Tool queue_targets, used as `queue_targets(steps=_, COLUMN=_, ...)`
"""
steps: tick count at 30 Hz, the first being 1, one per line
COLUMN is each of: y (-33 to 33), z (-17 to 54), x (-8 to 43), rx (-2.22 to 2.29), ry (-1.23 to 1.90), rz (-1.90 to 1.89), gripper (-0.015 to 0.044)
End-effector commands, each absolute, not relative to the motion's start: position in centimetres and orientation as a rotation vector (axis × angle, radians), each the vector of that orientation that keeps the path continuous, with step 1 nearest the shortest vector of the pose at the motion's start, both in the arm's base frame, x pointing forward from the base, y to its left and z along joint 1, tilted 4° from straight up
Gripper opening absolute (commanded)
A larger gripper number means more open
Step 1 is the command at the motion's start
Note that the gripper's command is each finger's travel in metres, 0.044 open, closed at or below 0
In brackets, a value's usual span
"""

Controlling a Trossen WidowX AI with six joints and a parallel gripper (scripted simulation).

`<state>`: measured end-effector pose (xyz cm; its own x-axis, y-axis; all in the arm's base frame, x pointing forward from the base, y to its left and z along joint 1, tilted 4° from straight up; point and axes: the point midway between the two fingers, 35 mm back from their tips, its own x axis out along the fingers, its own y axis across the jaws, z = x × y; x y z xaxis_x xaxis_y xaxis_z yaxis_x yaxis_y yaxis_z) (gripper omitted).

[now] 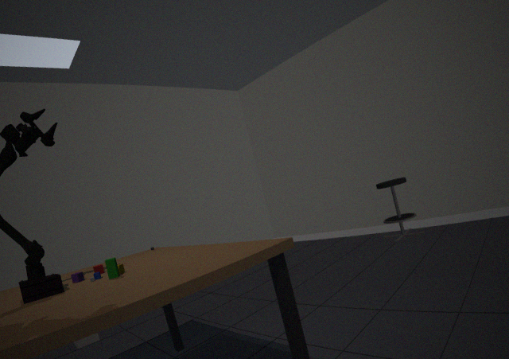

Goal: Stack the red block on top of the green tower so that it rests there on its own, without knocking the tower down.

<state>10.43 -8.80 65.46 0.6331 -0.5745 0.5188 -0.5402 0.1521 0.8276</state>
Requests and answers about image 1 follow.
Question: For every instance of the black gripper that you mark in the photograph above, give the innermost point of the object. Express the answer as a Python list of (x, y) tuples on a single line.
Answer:
[(47, 137)]

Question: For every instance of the purple block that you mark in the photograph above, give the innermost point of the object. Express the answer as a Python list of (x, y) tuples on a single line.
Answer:
[(77, 277)]

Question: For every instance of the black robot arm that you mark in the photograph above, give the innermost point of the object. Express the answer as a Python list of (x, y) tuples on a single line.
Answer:
[(34, 268)]

